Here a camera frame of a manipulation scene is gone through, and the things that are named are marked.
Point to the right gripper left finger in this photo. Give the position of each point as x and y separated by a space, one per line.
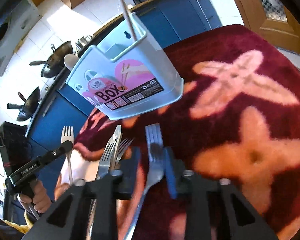
68 217

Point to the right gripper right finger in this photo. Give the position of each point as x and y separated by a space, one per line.
209 200

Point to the small steel fork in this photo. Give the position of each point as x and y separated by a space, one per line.
103 169

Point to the large steel fork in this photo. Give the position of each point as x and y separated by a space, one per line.
156 169

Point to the beige plastic spoon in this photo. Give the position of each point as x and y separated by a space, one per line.
70 60

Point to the wooden chopstick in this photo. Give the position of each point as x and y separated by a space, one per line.
128 17

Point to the steel table knife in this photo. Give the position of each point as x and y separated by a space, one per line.
117 139

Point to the yellow sleeve forearm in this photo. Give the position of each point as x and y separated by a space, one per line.
15 231

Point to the person's left hand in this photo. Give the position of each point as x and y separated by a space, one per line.
41 201

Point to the small black wok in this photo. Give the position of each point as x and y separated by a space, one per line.
29 107

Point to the red floral plush table cover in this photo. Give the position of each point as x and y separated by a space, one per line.
239 118

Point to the large black wok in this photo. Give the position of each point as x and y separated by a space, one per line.
54 64

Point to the grey range hood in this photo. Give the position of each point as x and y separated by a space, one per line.
16 26

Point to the steel kettle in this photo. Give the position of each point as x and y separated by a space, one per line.
82 42

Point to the light blue utensil holder box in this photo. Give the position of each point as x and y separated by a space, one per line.
123 78

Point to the brown wooden door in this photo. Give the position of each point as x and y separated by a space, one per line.
272 21

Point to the blue base cabinets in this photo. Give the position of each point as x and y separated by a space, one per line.
169 21

